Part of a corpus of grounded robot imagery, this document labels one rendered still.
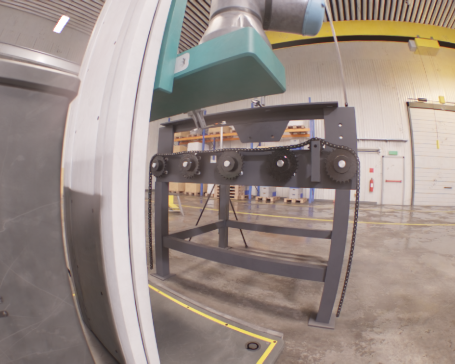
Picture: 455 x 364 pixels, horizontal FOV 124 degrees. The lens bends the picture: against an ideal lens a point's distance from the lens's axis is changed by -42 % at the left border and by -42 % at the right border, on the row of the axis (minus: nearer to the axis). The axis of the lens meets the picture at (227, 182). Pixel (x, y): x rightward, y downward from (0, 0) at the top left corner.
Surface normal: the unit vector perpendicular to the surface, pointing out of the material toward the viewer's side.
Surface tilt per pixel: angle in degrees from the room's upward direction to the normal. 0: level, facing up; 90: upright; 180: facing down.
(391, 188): 90
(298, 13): 137
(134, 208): 90
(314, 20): 148
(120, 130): 90
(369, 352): 0
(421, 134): 90
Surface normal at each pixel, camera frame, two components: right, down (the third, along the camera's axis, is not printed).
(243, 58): -0.04, 1.00
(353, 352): 0.04, -1.00
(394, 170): -0.49, -0.02
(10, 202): 0.83, 0.03
